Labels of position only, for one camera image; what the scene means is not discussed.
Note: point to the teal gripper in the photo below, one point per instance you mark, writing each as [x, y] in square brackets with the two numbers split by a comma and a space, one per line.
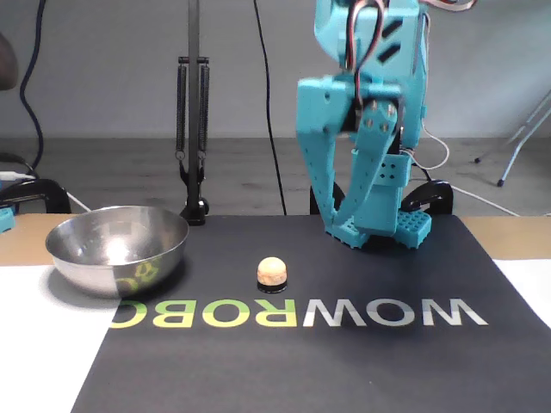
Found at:
[324, 105]

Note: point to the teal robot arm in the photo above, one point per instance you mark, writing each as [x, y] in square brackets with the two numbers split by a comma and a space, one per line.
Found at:
[387, 206]

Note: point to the metal bowl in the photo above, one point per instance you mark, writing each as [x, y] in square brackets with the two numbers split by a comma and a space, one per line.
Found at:
[86, 266]

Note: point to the black table clamp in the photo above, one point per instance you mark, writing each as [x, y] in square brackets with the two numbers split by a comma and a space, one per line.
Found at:
[439, 191]
[315, 200]
[47, 189]

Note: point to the white tripod leg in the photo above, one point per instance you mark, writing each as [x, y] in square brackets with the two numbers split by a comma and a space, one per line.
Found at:
[518, 146]

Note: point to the black mat with WOWROBO print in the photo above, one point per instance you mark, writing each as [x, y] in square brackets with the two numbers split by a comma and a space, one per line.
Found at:
[301, 370]

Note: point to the small teal printed block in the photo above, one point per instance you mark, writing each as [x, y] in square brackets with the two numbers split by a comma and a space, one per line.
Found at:
[5, 219]

